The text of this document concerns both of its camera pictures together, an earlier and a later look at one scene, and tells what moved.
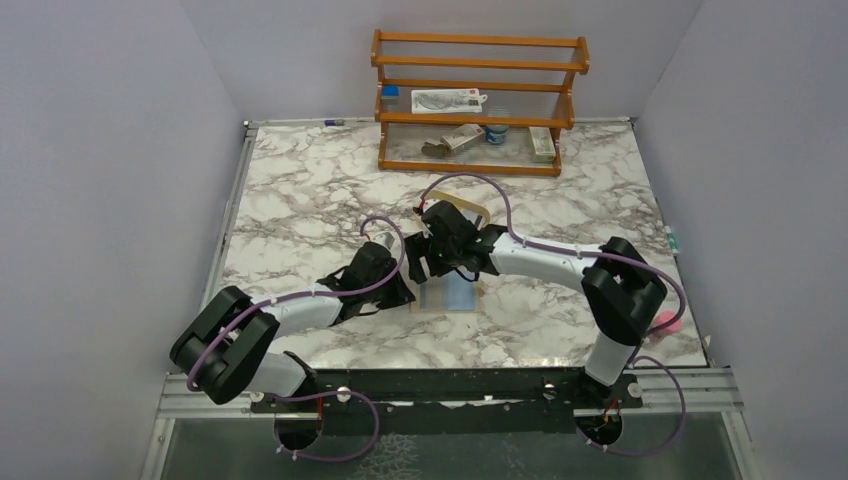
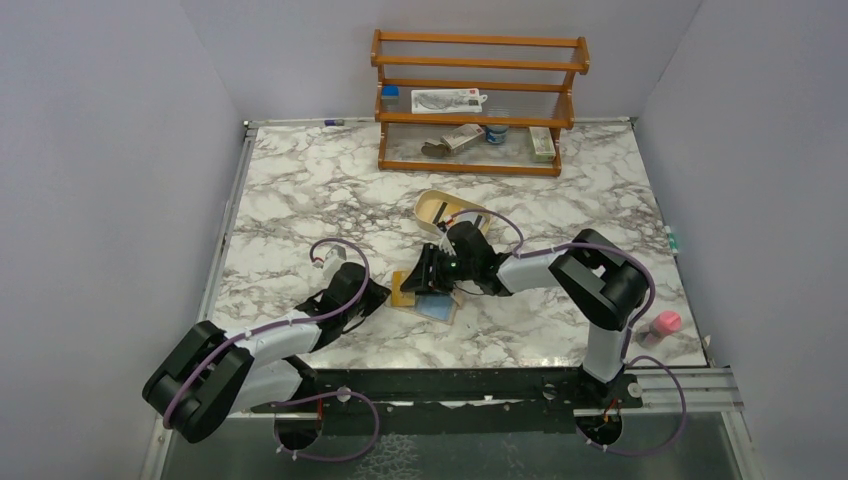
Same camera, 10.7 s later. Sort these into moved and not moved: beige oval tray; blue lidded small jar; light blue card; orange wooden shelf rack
Moved: light blue card
Not moved: orange wooden shelf rack; beige oval tray; blue lidded small jar
